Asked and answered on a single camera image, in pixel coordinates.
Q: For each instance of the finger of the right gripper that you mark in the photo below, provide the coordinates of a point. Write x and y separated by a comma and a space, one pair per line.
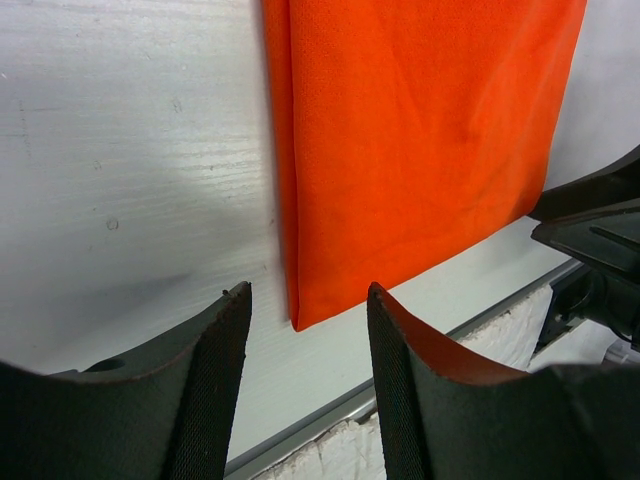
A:
615, 183
605, 239

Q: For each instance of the orange t-shirt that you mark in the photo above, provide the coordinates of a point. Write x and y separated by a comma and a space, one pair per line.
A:
407, 132

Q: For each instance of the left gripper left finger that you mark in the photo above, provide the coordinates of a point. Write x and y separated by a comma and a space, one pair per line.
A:
162, 410

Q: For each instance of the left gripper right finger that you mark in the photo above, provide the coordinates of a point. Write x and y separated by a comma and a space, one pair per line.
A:
446, 412

